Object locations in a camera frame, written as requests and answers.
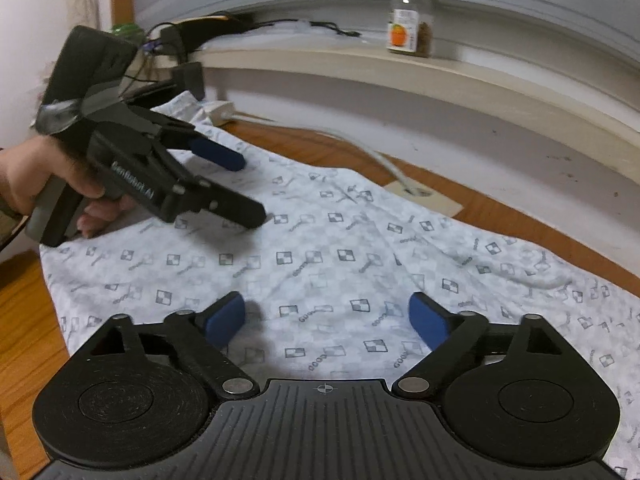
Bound black power adapter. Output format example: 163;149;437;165
172;61;207;102

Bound black yellow-edged case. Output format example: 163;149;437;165
160;11;261;53

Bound white power cable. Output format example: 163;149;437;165
227;112;432;197

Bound person's left hand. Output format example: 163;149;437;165
0;135;138;239

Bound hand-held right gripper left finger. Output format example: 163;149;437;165
85;291;260;402

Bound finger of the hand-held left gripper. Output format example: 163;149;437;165
154;144;267;232
130;104;247;172

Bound beige floor outlet cover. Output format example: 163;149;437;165
384;179;464;219

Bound glass jar with orange label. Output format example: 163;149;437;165
387;0;434;59

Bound white patterned garment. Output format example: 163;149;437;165
40;91;640;480

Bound black cable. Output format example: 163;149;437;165
260;18;362;39

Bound beige window sill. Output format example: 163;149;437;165
190;44;640;182

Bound white power strip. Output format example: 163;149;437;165
202;101;236;127

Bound green-capped container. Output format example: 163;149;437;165
111;22;147;44

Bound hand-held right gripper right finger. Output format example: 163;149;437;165
391;291;567;402

